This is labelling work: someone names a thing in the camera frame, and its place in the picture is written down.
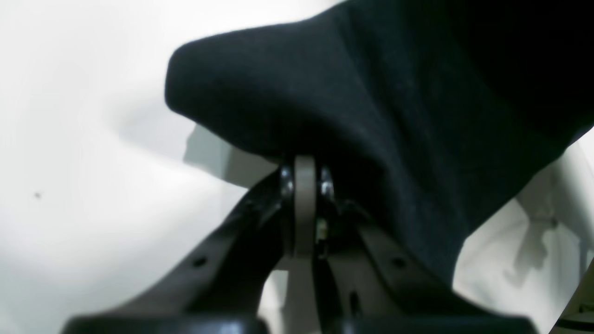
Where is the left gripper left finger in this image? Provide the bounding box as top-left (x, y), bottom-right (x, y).
top-left (63, 155), bottom-right (318, 334)

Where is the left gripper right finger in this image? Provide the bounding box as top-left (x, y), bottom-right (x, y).
top-left (316, 167), bottom-right (536, 334)

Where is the black T-shirt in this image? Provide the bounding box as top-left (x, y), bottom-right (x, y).
top-left (165, 0), bottom-right (593, 283)

